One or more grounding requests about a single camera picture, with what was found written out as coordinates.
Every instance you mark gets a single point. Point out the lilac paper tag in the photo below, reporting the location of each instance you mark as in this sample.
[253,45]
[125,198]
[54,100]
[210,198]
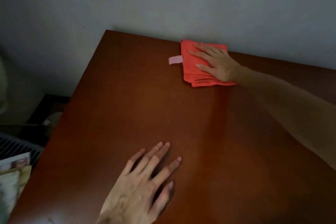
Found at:
[175,60]

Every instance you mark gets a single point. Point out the person's right hand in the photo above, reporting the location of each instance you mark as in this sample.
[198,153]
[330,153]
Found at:
[220,66]

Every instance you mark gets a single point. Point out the white glossy booklet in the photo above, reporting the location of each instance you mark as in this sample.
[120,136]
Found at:
[13,159]

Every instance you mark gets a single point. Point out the reddish brown wooden table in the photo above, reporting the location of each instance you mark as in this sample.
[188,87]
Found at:
[131,100]

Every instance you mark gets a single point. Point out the cream patterned booklet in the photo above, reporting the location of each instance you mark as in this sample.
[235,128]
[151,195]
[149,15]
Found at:
[9,189]

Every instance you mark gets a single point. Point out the person's left hand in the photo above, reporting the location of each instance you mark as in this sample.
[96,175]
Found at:
[131,195]

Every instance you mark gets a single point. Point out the pale round floor object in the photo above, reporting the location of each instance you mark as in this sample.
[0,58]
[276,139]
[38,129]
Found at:
[53,120]

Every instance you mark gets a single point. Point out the person's right forearm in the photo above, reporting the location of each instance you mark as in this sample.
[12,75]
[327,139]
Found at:
[294,105]

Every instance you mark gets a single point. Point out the orange cloth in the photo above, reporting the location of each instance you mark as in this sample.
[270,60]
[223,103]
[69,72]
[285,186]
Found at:
[191,74]

